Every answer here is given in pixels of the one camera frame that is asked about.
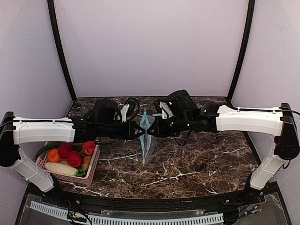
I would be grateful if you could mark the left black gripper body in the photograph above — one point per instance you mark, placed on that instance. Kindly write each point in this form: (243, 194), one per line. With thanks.
(130, 129)

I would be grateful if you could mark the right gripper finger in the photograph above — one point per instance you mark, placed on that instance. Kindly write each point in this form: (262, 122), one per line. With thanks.
(153, 128)
(151, 135)

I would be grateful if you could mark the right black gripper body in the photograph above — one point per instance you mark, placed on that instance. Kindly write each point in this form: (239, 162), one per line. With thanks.
(156, 129)

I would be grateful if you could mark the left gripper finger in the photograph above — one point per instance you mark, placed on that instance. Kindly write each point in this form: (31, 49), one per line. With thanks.
(139, 135)
(138, 129)

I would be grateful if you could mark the clear zip bag blue zipper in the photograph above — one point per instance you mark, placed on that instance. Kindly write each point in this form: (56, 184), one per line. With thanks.
(148, 142)

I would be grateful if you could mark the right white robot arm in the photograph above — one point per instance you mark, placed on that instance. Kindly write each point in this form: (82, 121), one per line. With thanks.
(180, 114)

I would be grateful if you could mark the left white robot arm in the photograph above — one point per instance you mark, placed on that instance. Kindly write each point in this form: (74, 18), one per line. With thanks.
(105, 119)

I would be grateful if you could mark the red toy tomato right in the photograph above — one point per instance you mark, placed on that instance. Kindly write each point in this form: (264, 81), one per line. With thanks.
(88, 148)

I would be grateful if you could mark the brown toy potato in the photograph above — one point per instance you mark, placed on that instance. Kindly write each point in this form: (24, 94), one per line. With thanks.
(86, 161)

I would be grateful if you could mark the red toy fruit front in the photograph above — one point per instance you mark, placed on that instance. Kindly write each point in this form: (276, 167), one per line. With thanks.
(74, 158)

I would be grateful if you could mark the red toy fruit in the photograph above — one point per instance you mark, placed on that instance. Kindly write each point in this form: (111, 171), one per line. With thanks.
(74, 158)
(64, 150)

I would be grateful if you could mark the green toy leafy vegetable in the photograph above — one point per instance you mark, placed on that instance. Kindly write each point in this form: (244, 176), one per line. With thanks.
(82, 172)

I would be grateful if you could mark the red toy fruit left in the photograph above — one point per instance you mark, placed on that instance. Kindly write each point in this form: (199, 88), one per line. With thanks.
(64, 150)

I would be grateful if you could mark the white toy radish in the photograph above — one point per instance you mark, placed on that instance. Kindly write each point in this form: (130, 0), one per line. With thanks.
(59, 168)

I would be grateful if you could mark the orange toy fruit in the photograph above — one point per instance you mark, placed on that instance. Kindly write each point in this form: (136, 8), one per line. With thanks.
(53, 156)

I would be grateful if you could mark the green toy chili pepper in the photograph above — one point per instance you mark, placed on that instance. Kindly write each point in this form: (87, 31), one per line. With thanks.
(48, 146)

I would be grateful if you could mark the pink perforated plastic basket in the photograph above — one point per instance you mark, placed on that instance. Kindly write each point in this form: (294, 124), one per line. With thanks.
(42, 159)

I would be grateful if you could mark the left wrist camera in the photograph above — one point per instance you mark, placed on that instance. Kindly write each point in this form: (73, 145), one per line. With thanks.
(130, 109)

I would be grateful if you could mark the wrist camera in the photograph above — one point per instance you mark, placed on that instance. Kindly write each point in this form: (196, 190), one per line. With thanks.
(130, 109)
(163, 109)

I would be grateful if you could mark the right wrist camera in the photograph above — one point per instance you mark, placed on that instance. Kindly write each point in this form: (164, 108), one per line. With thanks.
(163, 109)

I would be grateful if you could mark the white slotted cable duct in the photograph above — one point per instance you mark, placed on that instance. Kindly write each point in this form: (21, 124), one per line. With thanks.
(112, 217)

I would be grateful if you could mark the black front rail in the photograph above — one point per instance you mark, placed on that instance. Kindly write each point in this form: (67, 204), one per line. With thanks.
(227, 203)

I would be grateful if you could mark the left black frame post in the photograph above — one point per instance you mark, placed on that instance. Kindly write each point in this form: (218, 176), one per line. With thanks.
(59, 48)

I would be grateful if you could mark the black frame post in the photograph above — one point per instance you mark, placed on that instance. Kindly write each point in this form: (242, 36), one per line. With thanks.
(59, 48)
(242, 52)

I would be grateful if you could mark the right black frame post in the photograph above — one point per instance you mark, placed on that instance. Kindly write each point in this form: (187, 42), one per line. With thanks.
(242, 52)

